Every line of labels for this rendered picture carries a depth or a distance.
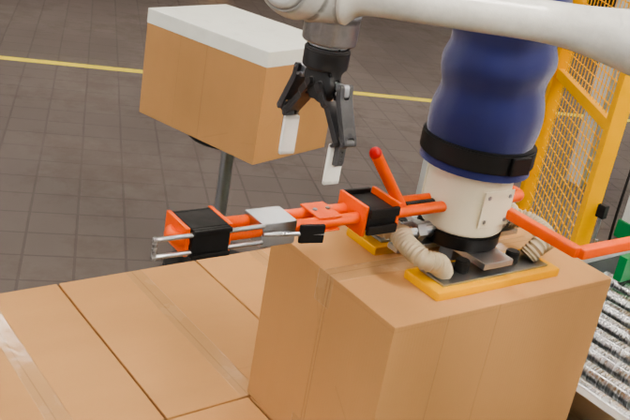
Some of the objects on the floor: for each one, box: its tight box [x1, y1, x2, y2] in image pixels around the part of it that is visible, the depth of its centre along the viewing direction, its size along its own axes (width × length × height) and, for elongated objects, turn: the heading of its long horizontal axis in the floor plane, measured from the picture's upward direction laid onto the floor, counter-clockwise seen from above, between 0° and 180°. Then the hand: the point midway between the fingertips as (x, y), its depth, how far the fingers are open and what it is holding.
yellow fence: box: [516, 0, 630, 246], centre depth 313 cm, size 87×10×210 cm, turn 156°
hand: (307, 161), depth 148 cm, fingers open, 13 cm apart
